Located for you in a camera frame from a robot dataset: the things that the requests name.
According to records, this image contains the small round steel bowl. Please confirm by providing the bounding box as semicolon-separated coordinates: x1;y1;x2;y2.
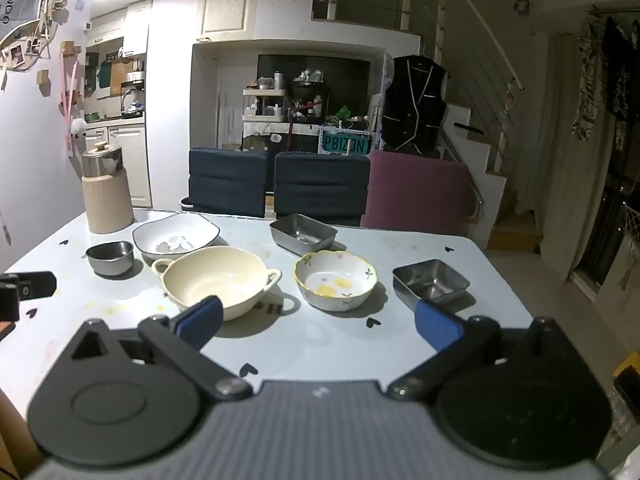
85;241;135;277

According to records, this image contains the patterned curtain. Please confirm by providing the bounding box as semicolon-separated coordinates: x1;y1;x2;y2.
572;15;616;141

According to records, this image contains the pink ribbon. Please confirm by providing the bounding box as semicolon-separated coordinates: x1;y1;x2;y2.
60;52;79;156

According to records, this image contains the maroon chair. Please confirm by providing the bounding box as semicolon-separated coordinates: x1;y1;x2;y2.
360;150;473;236

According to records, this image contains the white shelf rack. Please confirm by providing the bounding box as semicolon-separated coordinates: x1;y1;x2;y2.
242;89;287;122

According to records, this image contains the wooden wall decoration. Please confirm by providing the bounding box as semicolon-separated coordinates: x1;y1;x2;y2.
0;0;68;91

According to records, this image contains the steel rectangular container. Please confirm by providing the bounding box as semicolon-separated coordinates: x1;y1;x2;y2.
270;213;338;259
392;259;471;311

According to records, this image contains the white kitchen cabinet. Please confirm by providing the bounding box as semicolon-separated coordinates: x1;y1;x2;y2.
82;125;151;208

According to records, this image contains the beige kettle with steel top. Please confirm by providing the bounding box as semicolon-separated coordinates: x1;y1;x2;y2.
81;141;135;235

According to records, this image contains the flower-print bowl with yellow rim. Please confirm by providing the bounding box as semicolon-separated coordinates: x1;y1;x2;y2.
293;250;378;312

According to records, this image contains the black jacket with white trim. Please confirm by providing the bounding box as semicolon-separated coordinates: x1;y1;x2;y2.
382;55;447;155

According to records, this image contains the white cabinet door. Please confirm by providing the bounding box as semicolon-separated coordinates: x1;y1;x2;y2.
197;0;261;38

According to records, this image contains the dark blue chair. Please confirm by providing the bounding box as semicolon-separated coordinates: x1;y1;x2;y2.
274;151;372;227
188;147;270;218

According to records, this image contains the stair railing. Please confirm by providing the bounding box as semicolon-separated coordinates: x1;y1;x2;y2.
312;0;526;151

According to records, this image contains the white bowl with dark rim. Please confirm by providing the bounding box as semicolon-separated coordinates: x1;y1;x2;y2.
131;211;221;267

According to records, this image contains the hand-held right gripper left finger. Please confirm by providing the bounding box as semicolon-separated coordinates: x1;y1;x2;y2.
70;294;253;402

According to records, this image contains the teal sign box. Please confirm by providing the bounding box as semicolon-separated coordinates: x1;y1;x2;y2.
318;130;372;157

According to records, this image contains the cream two-handled bowl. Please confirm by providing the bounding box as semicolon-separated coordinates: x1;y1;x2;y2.
151;246;282;322

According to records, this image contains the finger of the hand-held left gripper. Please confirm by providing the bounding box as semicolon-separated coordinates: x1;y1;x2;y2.
0;271;57;303

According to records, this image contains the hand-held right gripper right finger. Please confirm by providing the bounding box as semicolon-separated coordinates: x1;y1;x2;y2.
387;300;571;402

